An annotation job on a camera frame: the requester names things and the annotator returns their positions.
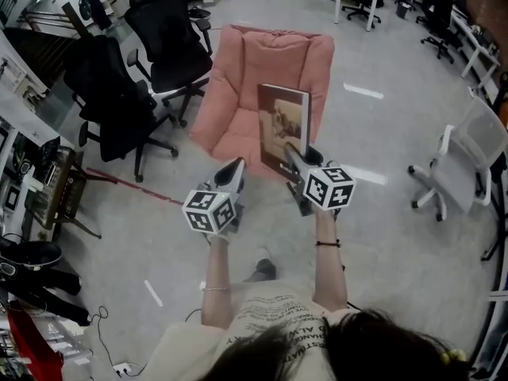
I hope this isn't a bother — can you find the person's grey shoe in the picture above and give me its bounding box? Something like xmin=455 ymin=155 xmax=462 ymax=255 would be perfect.
xmin=242 ymin=257 xmax=278 ymax=284

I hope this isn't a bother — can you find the white grey office chair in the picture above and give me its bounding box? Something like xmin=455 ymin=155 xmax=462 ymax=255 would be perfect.
xmin=407 ymin=94 xmax=508 ymax=223

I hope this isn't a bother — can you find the yellow hair tie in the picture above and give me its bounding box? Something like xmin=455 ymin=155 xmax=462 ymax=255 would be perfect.
xmin=439 ymin=348 xmax=468 ymax=365

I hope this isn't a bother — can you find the red box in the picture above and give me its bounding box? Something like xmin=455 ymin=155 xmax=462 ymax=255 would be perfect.
xmin=6 ymin=298 xmax=65 ymax=381

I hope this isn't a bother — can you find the pink cushioned seat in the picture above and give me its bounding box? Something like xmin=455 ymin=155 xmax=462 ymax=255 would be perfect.
xmin=189 ymin=23 xmax=336 ymax=183

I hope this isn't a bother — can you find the black backpack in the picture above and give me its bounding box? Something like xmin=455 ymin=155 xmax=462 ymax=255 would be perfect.
xmin=77 ymin=0 xmax=114 ymax=32

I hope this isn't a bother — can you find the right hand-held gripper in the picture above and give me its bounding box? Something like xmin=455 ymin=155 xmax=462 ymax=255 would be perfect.
xmin=283 ymin=141 xmax=357 ymax=218

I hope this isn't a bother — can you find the person's left forearm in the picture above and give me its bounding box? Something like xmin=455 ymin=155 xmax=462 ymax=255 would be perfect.
xmin=199 ymin=231 xmax=233 ymax=331

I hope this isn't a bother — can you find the person's right forearm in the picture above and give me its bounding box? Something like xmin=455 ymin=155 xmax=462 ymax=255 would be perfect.
xmin=310 ymin=208 xmax=350 ymax=314

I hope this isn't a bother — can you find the black mesh office chair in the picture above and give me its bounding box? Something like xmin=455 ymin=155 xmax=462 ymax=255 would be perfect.
xmin=124 ymin=0 xmax=214 ymax=129
xmin=62 ymin=33 xmax=180 ymax=185

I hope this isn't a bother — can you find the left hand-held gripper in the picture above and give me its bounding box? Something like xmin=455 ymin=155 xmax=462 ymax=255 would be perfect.
xmin=182 ymin=157 xmax=248 ymax=247

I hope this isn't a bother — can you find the black cable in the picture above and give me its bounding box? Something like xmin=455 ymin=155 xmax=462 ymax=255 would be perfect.
xmin=87 ymin=305 xmax=122 ymax=369

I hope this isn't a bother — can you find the brown hardcover book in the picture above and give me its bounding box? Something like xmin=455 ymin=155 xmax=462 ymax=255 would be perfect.
xmin=256 ymin=83 xmax=311 ymax=185

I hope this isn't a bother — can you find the wooden stool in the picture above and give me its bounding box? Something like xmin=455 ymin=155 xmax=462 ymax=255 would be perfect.
xmin=24 ymin=146 xmax=103 ymax=241

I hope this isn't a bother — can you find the person's beige printed shirt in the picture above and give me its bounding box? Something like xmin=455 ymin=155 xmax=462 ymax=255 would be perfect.
xmin=141 ymin=279 xmax=360 ymax=381

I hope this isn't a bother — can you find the white table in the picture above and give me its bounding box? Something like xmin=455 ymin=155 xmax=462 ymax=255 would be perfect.
xmin=0 ymin=29 xmax=61 ymax=148

